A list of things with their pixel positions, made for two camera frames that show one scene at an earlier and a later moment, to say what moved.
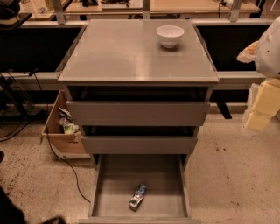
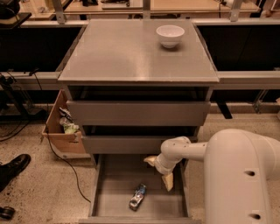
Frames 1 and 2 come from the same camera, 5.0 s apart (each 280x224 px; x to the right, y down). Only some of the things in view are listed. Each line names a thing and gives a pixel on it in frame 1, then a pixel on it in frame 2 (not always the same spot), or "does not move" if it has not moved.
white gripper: x=269 y=55 → x=160 y=167
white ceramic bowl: x=170 y=36 does not move
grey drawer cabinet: x=139 y=89 does not move
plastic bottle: x=137 y=197 does not move
